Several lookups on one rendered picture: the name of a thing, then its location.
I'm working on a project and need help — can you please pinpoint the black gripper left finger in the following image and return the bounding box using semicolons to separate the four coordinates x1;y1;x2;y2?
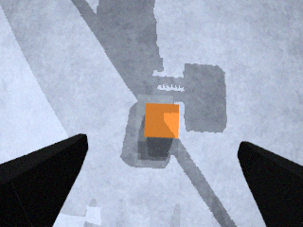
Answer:
0;133;88;227

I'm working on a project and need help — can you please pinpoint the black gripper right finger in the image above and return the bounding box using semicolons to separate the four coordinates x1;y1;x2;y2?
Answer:
238;141;303;227

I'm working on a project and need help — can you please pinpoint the orange block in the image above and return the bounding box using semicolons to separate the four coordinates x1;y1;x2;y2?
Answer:
144;102;179;139

